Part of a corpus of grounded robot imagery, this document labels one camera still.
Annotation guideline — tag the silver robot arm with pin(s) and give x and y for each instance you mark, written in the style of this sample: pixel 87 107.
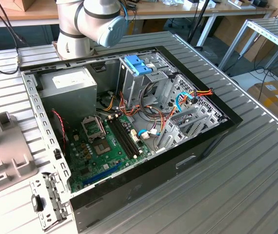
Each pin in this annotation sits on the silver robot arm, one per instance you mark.
pixel 73 24

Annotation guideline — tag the grey metal disk bay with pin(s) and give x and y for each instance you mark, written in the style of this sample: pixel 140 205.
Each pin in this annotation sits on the grey metal disk bay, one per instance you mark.
pixel 173 139

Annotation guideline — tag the black RAM slot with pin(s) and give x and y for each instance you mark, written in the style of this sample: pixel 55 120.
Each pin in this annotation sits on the black RAM slot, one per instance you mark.
pixel 130 137
pixel 120 137
pixel 123 137
pixel 127 137

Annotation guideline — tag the grey metal drive cage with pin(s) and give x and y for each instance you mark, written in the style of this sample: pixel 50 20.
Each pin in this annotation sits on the grey metal drive cage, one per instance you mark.
pixel 131 90

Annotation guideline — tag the green motherboard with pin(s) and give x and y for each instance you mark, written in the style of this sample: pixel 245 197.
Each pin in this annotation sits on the green motherboard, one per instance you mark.
pixel 114 158

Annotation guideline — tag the CPU socket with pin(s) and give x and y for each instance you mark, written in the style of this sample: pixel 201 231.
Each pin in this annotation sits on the CPU socket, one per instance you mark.
pixel 101 148

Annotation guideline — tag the blue plastic drive latch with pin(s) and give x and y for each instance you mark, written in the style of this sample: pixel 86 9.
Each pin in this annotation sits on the blue plastic drive latch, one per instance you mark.
pixel 134 63

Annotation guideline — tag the blue expansion slot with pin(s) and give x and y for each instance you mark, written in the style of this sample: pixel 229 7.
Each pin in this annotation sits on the blue expansion slot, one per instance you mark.
pixel 102 174

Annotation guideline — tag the black open PC case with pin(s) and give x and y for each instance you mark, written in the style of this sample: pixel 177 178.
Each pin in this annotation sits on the black open PC case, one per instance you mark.
pixel 153 185

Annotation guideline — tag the grey power supply unit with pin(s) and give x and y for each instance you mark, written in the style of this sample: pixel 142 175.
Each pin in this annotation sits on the grey power supply unit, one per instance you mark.
pixel 68 97

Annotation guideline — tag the small black clip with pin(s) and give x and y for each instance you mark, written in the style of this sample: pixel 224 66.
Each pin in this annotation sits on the small black clip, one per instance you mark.
pixel 57 154

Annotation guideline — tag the black plastic case latch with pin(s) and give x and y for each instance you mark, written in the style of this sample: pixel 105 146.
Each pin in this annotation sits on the black plastic case latch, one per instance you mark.
pixel 37 203

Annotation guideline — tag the grey parts rack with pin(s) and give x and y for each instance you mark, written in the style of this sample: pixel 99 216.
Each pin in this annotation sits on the grey parts rack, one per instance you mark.
pixel 5 146

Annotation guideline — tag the small cardboard box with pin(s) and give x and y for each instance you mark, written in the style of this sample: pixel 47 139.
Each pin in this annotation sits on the small cardboard box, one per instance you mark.
pixel 22 3

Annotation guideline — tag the wooden desk white frame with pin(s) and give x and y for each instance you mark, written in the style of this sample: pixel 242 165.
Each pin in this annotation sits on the wooden desk white frame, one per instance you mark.
pixel 178 11

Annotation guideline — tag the silver card retention bracket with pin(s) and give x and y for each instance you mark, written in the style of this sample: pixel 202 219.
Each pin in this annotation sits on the silver card retention bracket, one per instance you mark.
pixel 53 195

